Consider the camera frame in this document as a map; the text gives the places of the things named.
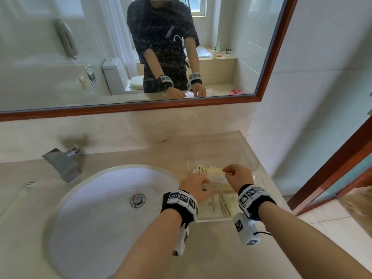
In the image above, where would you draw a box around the wooden door with teal glass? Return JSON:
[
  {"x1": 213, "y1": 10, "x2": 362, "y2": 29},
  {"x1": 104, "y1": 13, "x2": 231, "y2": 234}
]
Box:
[{"x1": 287, "y1": 114, "x2": 372, "y2": 217}]

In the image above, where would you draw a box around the person's right forearm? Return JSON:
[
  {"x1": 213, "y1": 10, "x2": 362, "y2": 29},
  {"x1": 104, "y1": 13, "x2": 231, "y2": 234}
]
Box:
[{"x1": 258, "y1": 201, "x2": 372, "y2": 279}]

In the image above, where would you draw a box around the person's right hand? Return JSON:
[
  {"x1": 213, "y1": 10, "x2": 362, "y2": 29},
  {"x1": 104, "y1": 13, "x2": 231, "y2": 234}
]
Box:
[{"x1": 222, "y1": 164, "x2": 255, "y2": 193}]

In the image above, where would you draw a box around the white sink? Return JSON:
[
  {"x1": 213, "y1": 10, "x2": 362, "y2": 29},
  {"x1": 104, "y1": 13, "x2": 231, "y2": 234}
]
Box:
[{"x1": 48, "y1": 164, "x2": 186, "y2": 279}]

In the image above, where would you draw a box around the wooden framed mirror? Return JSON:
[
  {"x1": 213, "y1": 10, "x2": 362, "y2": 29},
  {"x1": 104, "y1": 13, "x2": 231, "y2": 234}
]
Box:
[{"x1": 0, "y1": 0, "x2": 300, "y2": 122}]

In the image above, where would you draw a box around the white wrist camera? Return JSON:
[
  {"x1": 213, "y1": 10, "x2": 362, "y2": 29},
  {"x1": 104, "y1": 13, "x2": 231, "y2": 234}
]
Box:
[
  {"x1": 232, "y1": 212, "x2": 260, "y2": 246},
  {"x1": 172, "y1": 225, "x2": 190, "y2": 257}
]

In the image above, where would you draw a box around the chrome faucet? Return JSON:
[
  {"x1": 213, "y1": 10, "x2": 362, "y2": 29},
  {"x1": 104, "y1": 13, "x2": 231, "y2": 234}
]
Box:
[{"x1": 42, "y1": 145, "x2": 83, "y2": 183}]

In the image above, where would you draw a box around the person's left hand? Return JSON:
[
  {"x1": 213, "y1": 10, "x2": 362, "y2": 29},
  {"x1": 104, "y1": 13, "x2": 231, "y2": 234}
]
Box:
[{"x1": 179, "y1": 172, "x2": 217, "y2": 204}]

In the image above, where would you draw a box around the transparent tray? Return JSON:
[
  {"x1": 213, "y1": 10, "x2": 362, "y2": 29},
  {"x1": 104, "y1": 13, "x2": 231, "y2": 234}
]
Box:
[{"x1": 182, "y1": 132, "x2": 260, "y2": 223}]

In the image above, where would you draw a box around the person's left forearm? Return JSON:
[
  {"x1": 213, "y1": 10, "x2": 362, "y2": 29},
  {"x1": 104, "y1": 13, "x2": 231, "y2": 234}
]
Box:
[{"x1": 113, "y1": 210, "x2": 184, "y2": 279}]

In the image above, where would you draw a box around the beige marble countertop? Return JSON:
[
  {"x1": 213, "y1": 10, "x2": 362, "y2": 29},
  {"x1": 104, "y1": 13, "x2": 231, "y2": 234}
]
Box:
[{"x1": 0, "y1": 130, "x2": 294, "y2": 279}]

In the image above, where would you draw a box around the black marker-tagged wristband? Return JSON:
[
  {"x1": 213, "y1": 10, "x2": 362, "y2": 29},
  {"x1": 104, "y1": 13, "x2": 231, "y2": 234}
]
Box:
[
  {"x1": 237, "y1": 184, "x2": 277, "y2": 221},
  {"x1": 160, "y1": 190, "x2": 199, "y2": 227}
]

